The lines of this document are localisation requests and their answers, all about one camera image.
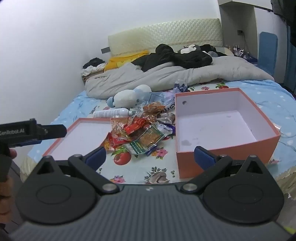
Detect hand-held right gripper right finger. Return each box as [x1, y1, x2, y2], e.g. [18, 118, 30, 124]
[180, 146, 266, 194]

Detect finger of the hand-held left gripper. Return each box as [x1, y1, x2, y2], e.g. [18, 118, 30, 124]
[37, 124, 68, 140]
[9, 138, 42, 147]

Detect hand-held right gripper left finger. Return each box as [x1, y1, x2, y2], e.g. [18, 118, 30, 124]
[35, 146, 119, 194]

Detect yellow red snack packet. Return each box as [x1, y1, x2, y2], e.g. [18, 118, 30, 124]
[104, 132, 130, 151]

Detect orange cardboard box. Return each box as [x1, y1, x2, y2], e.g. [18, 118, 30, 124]
[175, 88, 281, 179]

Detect clear red printed snack packet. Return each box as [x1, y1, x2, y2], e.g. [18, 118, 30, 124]
[110, 116, 133, 133]

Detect shiny red snack packet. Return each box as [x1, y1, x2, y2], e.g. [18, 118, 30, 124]
[124, 118, 149, 135]

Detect blue white snack packet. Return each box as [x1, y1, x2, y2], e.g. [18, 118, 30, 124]
[155, 123, 176, 139]

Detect silver snack wrapper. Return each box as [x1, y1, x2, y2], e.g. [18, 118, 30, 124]
[157, 112, 176, 125]

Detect clear brown snack packet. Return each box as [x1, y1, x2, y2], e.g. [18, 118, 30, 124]
[131, 101, 166, 117]

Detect orange box lid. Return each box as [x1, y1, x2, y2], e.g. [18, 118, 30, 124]
[43, 118, 114, 163]

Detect white spray bottle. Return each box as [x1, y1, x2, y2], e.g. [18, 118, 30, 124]
[92, 108, 134, 119]

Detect floral fruit print cloth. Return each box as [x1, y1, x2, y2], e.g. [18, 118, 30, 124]
[92, 83, 232, 185]

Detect white blue plush toy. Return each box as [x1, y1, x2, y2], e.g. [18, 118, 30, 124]
[107, 85, 152, 109]

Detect clear blue printed plastic bag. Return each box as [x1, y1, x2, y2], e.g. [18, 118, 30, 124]
[148, 80, 189, 114]

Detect pile of folded clothes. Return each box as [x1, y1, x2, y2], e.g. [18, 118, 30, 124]
[83, 58, 108, 76]

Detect grey quilt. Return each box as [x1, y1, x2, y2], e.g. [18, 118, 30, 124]
[84, 56, 275, 99]

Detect yellow cloth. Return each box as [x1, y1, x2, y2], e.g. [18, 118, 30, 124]
[104, 50, 150, 72]

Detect black fleece clothes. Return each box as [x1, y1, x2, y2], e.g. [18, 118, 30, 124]
[132, 44, 228, 72]

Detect group of small bottles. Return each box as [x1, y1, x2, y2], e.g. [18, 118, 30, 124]
[225, 44, 249, 57]

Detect blue padded board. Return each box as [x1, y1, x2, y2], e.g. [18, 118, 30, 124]
[257, 32, 278, 77]

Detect cream padded headboard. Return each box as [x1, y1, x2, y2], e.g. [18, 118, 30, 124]
[107, 19, 224, 57]

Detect white wardrobe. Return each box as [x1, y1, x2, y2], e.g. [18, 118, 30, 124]
[218, 0, 274, 59]

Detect hanging black jacket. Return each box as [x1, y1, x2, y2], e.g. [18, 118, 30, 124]
[270, 0, 296, 47]

